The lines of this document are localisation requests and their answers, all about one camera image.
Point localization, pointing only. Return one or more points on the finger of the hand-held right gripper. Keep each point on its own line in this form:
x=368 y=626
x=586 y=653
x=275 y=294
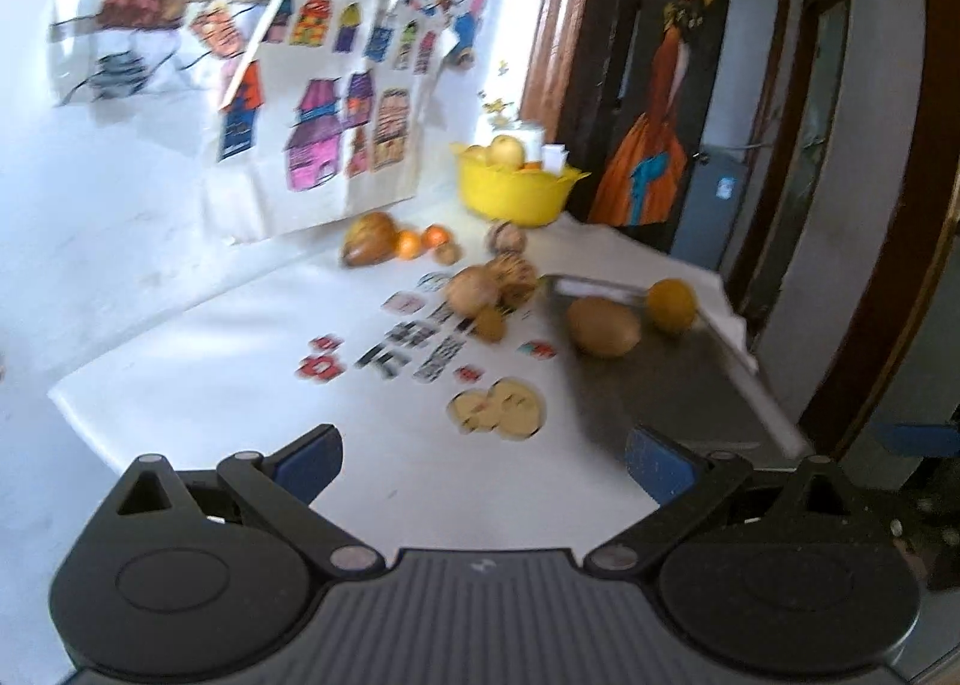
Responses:
x=911 y=437

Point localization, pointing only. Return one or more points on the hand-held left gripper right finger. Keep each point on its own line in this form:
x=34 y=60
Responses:
x=660 y=464

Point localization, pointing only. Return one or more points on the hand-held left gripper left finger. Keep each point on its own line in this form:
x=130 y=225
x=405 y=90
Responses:
x=311 y=461

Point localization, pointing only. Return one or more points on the metal tray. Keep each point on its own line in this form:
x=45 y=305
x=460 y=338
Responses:
x=675 y=392

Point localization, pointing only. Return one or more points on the brown oval fruit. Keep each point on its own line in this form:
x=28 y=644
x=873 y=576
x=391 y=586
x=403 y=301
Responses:
x=604 y=326

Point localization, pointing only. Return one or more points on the group of coloured paper cutouts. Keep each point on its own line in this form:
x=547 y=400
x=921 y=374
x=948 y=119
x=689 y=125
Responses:
x=409 y=343

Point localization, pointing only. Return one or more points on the yellow-orange round fruit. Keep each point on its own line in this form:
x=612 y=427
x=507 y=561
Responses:
x=671 y=306

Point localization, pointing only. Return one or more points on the yellow paper cutout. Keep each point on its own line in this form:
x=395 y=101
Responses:
x=499 y=411

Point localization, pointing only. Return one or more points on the small brown kiwi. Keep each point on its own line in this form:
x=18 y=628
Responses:
x=490 y=322

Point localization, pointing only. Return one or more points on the large brown pear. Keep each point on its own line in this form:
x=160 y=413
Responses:
x=367 y=240

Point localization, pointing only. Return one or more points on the orange tangerine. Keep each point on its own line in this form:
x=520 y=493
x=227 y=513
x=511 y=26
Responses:
x=409 y=245
x=436 y=235

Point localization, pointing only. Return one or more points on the small brown nut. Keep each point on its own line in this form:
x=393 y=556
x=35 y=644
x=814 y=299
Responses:
x=448 y=254

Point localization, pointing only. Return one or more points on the yellow plastic bowl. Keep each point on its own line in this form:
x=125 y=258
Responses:
x=517 y=197

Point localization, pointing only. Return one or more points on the house drawings paper sheet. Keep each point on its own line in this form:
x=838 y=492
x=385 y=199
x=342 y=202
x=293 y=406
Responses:
x=315 y=130

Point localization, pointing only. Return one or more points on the white cup with orange band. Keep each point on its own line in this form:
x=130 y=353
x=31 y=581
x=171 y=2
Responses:
x=531 y=139

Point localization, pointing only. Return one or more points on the yellow round fruit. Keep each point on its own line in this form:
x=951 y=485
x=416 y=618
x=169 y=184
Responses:
x=504 y=151

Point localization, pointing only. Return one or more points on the painted figure door poster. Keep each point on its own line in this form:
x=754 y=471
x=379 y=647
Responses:
x=667 y=92

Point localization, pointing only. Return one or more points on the dark door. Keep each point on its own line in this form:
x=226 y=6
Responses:
x=600 y=54

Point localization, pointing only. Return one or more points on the wooden door frame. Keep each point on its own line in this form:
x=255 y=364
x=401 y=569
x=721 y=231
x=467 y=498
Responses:
x=551 y=17

